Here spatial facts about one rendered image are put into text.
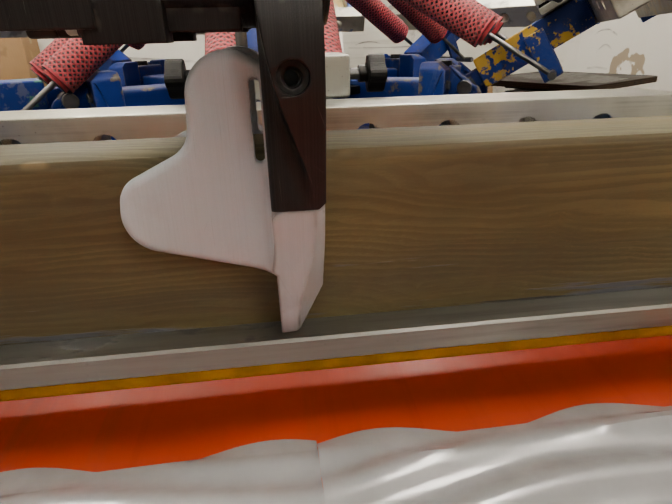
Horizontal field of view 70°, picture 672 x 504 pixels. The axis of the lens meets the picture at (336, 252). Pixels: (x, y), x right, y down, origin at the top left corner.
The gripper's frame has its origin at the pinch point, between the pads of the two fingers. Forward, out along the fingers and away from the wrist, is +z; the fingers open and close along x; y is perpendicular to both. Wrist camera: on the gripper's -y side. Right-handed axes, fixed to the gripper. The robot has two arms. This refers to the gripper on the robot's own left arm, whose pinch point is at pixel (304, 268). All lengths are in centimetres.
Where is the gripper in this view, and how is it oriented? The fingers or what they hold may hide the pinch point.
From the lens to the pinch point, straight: 18.8
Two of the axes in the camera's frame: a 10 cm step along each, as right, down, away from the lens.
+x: 1.3, 4.1, -9.0
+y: -9.9, 0.8, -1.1
